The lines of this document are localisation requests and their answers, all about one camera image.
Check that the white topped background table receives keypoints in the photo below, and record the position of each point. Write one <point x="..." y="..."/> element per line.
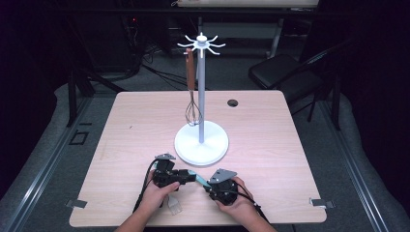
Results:
<point x="245" y="3"/>

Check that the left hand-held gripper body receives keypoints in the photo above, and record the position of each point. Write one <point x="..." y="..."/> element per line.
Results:
<point x="164" y="177"/>

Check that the black folding chair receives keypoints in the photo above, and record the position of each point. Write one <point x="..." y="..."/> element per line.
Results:
<point x="283" y="75"/>

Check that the metal floor rail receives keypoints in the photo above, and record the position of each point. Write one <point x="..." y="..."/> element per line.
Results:
<point x="42" y="177"/>
<point x="351" y="167"/>

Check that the white utensil rack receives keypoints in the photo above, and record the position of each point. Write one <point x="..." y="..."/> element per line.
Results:
<point x="201" y="103"/>

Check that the grey metal table bracket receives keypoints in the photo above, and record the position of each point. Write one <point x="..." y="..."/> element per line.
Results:
<point x="322" y="203"/>
<point x="77" y="203"/>

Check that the black metal stand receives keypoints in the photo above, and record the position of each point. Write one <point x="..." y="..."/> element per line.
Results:
<point x="72" y="96"/>

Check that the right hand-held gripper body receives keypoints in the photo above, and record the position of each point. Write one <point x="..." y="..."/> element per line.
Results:
<point x="224" y="191"/>

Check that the person's left hand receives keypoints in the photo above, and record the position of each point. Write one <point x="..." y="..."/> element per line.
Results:
<point x="154" y="196"/>

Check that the person's right hand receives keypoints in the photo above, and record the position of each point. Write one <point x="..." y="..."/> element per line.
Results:
<point x="243" y="204"/>

